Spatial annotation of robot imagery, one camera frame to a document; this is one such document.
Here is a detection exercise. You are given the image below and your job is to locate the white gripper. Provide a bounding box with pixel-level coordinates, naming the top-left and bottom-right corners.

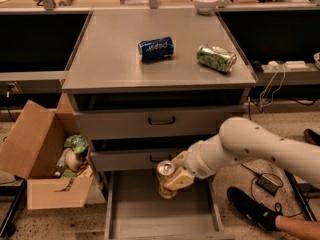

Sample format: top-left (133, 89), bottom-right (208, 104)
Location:
top-left (164, 141), bottom-right (216, 191)

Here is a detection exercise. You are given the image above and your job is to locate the crushed orange soda can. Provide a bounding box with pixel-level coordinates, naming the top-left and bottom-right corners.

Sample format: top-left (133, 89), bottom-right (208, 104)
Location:
top-left (157, 160), bottom-right (177, 200)

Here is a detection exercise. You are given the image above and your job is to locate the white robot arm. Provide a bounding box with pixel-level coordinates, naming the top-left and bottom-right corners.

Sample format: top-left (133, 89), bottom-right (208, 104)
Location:
top-left (164, 117), bottom-right (320, 191)

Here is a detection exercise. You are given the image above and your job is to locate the middle grey drawer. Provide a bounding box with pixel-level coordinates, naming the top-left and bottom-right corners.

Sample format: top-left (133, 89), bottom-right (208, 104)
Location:
top-left (89, 146), bottom-right (229, 172)

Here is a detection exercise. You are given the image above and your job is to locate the bottom grey open drawer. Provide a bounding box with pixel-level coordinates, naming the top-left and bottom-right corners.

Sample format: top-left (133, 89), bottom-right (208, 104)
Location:
top-left (104, 169), bottom-right (235, 240)

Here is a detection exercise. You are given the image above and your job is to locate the top grey drawer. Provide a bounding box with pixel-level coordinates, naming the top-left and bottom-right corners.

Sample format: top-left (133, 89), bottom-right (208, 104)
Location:
top-left (74, 106), bottom-right (244, 140)

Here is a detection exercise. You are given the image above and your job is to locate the grey metal drawer cabinet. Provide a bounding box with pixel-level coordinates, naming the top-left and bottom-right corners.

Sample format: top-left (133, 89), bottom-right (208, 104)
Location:
top-left (61, 9), bottom-right (258, 240)

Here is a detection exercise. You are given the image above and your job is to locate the green soda can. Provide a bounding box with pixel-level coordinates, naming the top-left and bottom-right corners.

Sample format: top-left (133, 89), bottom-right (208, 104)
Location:
top-left (197, 44), bottom-right (237, 74)

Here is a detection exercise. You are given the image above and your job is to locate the blue Pepsi can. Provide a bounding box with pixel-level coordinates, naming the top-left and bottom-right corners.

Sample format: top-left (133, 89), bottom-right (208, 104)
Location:
top-left (138, 37), bottom-right (174, 61)

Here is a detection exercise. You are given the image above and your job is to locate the black sneaker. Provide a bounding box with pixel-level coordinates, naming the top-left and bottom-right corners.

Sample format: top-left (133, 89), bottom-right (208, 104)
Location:
top-left (227, 187), bottom-right (281, 232)

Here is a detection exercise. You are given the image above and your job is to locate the black power adapter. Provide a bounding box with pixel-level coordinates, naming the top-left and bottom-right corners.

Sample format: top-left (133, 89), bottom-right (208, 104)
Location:
top-left (256, 175), bottom-right (280, 196)

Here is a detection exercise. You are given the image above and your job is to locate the black metal bar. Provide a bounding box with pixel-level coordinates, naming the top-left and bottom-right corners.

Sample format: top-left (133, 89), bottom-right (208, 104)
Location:
top-left (285, 171), bottom-right (317, 222)

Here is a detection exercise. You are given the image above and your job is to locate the green snack bag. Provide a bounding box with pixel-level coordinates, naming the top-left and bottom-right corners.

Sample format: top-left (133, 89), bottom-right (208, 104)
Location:
top-left (64, 135), bottom-right (88, 154)

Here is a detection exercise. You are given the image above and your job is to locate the white bottle in box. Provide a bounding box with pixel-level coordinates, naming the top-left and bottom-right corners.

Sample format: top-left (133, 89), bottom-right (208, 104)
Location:
top-left (54, 148), bottom-right (71, 177)

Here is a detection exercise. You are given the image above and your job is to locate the white power strip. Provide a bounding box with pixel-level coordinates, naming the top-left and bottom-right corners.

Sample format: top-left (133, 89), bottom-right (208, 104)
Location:
top-left (262, 61), bottom-right (309, 73)

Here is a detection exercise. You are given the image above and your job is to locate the brown cardboard box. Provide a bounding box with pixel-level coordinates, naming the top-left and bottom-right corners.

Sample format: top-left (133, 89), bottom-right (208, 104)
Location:
top-left (0, 100), bottom-right (93, 210)

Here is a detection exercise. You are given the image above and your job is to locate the person's bare leg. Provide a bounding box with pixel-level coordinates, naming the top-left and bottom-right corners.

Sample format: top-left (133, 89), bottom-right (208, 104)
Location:
top-left (275, 216), bottom-right (320, 240)

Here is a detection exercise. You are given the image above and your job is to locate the white ceramic bowl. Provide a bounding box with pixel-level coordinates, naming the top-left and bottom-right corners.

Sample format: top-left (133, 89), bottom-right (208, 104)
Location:
top-left (193, 0), bottom-right (219, 14)

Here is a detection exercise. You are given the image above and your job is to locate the black power cable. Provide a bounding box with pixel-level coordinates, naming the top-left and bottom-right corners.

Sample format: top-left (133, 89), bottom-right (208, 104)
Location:
top-left (239, 97), bottom-right (306, 218)

